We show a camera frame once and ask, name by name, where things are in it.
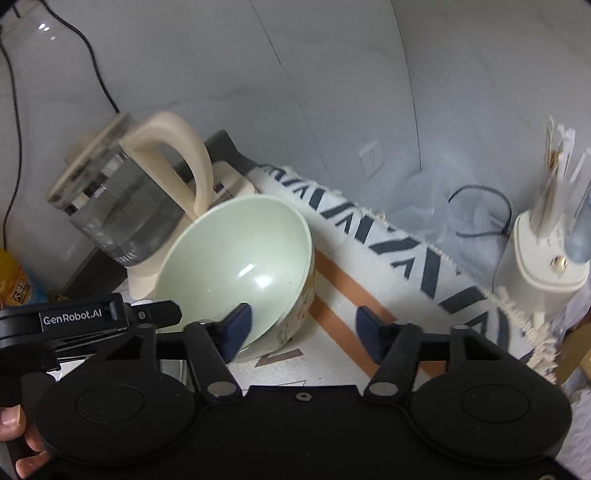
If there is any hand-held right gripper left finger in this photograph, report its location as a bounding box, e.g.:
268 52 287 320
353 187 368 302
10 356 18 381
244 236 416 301
90 304 253 403

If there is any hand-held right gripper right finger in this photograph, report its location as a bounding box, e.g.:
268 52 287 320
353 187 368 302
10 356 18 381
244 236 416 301
356 307 525 404

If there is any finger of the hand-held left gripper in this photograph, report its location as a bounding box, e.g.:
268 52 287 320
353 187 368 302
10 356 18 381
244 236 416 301
124 300 183 332

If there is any pale green bowl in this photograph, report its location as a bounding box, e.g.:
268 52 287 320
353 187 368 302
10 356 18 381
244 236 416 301
152 195 316 363

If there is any person's left hand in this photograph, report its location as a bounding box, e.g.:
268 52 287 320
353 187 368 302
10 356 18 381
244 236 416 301
0 405 52 480

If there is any patterned fringed tablecloth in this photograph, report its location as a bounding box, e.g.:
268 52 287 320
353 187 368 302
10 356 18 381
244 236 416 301
231 164 561 388

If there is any orange juice bottle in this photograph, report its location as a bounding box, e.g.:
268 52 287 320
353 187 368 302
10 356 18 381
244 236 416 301
0 249 40 310

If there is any clear plastic bag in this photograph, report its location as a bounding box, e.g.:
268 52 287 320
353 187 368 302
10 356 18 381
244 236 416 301
392 180 509 278

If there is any cream utensil holder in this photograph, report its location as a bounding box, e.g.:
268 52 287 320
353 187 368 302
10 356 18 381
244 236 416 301
501 210 589 324

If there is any cardboard box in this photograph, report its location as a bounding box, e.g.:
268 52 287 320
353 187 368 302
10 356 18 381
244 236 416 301
556 323 591 384

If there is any blue capped bottle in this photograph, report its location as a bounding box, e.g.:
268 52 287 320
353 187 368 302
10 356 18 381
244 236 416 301
566 189 591 264

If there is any bundle of wrapped chopsticks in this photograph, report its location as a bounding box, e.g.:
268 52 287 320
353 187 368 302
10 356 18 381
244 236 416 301
531 115 591 232

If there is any glass kettle with cream handle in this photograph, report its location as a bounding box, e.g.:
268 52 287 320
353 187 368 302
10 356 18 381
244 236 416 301
46 110 214 268

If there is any looped black cable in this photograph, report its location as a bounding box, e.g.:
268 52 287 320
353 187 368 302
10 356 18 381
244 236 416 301
448 185 514 238

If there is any thin black wall cable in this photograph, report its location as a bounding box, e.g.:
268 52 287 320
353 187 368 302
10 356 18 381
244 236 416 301
0 39 24 245

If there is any black kettle cable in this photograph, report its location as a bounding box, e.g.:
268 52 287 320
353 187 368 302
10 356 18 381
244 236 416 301
44 4 121 116

